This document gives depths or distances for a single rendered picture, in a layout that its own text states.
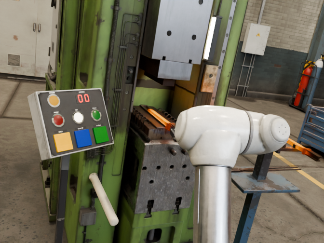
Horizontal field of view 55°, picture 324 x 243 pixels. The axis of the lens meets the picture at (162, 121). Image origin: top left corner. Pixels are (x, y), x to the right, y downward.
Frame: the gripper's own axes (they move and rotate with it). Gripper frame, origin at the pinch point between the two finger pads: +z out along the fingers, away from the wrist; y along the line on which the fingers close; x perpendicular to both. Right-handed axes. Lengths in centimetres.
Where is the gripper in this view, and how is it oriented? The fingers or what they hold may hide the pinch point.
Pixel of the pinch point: (173, 128)
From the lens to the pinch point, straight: 175.3
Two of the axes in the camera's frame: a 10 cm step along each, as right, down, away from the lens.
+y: 9.0, 0.2, 4.4
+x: 1.7, -9.4, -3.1
